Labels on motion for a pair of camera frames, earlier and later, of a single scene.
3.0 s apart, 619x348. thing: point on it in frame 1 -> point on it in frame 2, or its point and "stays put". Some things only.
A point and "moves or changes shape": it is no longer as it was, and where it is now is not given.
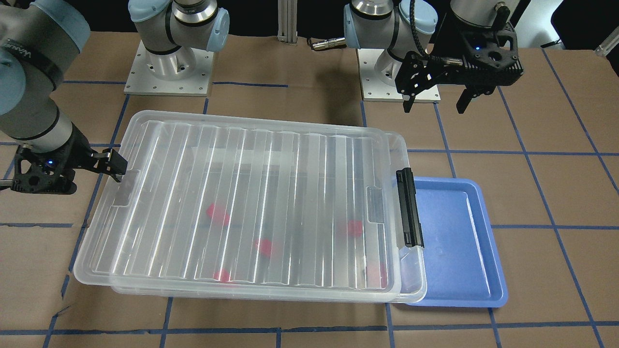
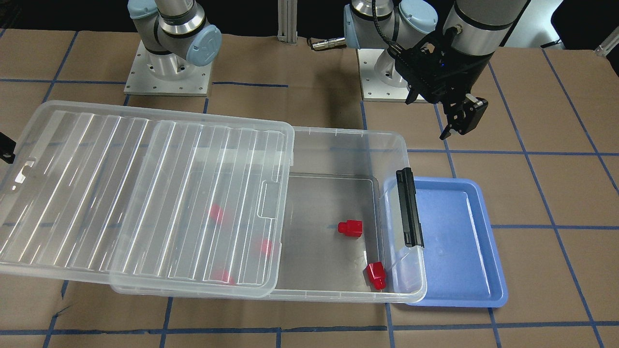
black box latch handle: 412,228 stays put
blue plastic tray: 463,265 stays put
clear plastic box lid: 205,205 moves or changes shape
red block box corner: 377,275 stays put
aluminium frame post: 287,21 stays put
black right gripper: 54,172 -> 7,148
